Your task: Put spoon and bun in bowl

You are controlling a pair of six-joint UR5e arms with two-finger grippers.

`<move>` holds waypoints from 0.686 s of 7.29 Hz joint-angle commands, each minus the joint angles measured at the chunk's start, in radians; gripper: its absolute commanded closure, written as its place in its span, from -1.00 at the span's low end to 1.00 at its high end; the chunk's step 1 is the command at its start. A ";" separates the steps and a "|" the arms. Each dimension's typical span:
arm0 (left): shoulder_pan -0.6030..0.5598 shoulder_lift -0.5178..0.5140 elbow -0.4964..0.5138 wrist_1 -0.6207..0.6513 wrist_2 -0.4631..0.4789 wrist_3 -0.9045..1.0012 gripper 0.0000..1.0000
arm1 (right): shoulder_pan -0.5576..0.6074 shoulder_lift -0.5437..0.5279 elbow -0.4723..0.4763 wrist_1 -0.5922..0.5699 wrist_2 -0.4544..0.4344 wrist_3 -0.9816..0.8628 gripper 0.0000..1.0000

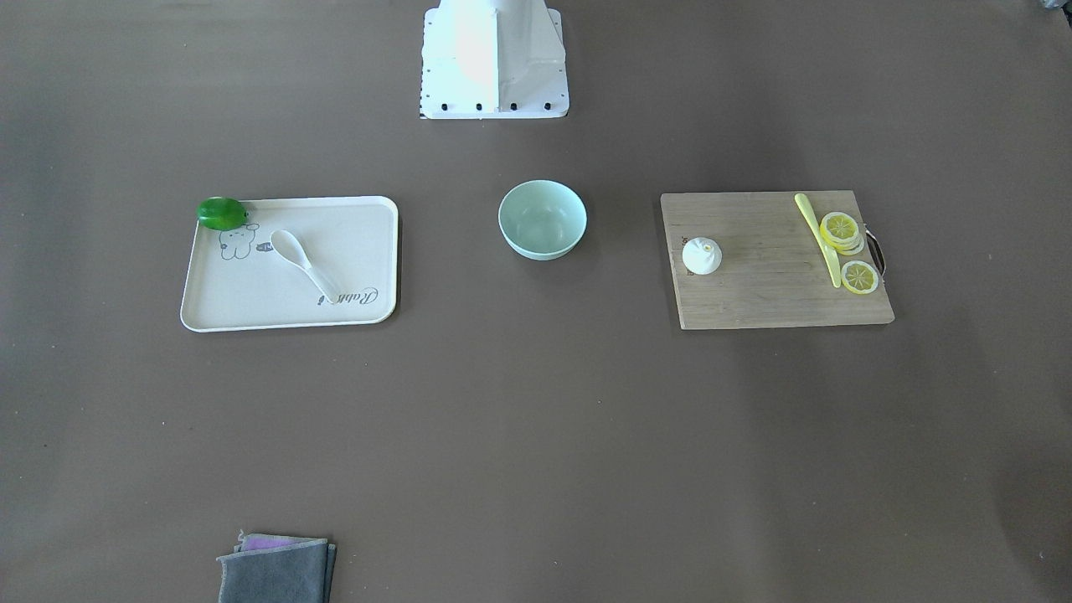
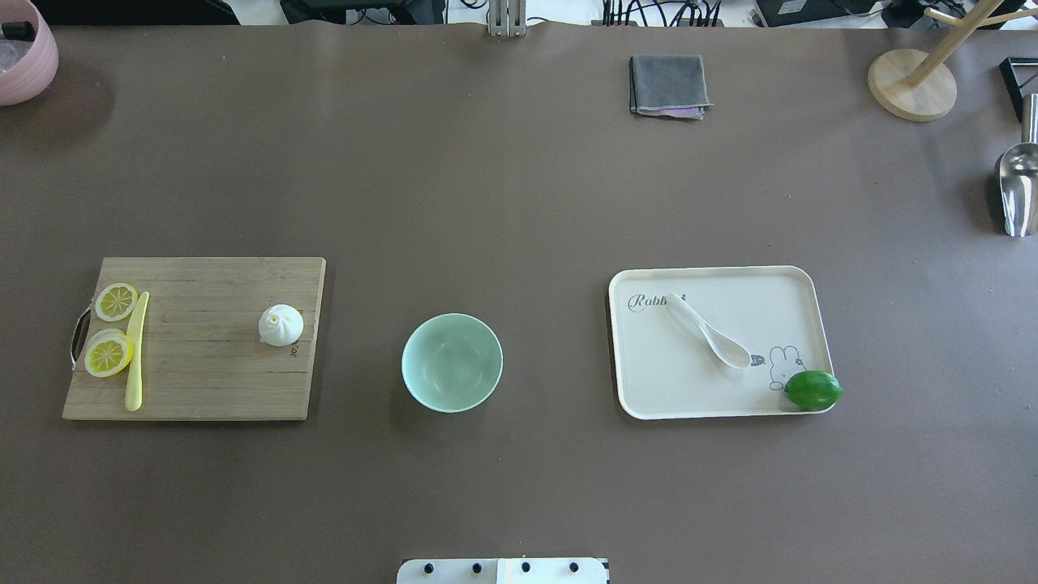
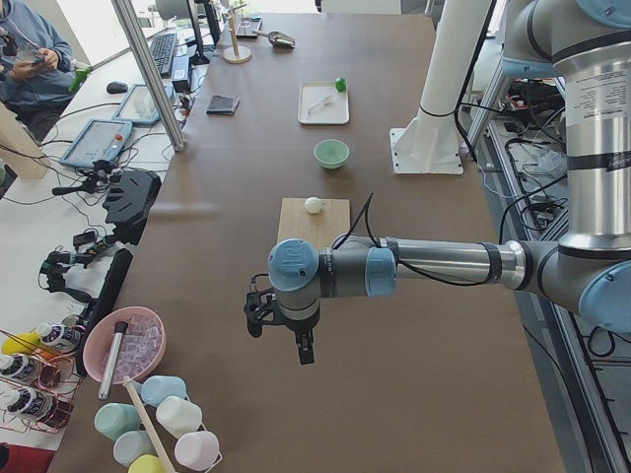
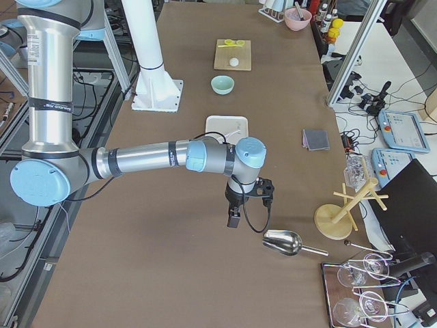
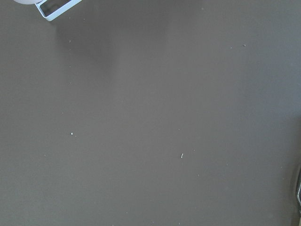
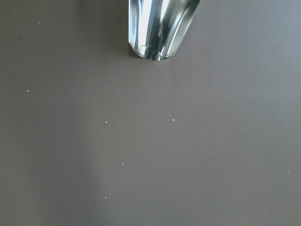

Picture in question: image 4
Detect light green bowl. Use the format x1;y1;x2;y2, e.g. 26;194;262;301
210;75;235;95

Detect lower teach pendant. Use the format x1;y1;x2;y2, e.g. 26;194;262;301
371;148;416;187

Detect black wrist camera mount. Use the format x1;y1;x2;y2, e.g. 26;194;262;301
247;177;274;201

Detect clear glass jar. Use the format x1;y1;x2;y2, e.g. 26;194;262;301
343;155;374;189

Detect metal scoop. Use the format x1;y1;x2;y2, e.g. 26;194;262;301
262;230;329;256

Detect lower left wine glass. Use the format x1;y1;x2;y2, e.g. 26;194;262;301
333;298;362;327

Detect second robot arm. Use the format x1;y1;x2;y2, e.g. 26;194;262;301
1;18;27;57

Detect upper teach pendant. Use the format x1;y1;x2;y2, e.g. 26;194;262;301
378;110;431;153

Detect white dish rack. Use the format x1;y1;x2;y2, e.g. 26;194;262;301
258;0;287;23

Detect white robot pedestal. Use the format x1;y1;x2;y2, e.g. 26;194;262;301
122;0;183;113

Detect grey folded cloth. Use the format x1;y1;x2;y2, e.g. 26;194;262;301
302;129;330;151

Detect black monitor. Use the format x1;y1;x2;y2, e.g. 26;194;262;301
375;159;436;254

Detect upper right wine glass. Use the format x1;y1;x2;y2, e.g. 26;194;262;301
363;254;389;280

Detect yellow lemon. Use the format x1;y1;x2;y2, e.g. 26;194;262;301
328;18;343;38

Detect black power adapters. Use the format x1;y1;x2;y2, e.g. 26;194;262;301
352;81;391;117

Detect wooden mug tree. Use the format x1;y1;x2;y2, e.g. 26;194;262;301
313;159;389;240

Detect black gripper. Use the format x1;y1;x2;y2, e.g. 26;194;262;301
225;185;249;228

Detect wooden cutting board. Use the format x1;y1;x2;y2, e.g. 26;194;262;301
214;39;252;71

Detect white rectangular tray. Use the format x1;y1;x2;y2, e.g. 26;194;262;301
205;115;249;139

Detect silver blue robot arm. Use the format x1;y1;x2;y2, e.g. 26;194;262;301
10;1;274;228

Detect teach pendant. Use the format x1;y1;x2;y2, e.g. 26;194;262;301
378;110;431;153
371;148;416;187

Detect pink bowl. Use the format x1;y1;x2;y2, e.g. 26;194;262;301
284;8;313;31

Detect upper left wine glass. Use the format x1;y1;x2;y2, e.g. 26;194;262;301
337;262;367;288

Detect aluminium frame post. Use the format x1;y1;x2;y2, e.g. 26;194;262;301
326;0;387;107

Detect small black-tipped stick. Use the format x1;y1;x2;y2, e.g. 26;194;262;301
343;239;377;252

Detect lower right wine glass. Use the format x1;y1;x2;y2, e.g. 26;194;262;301
359;291;388;322

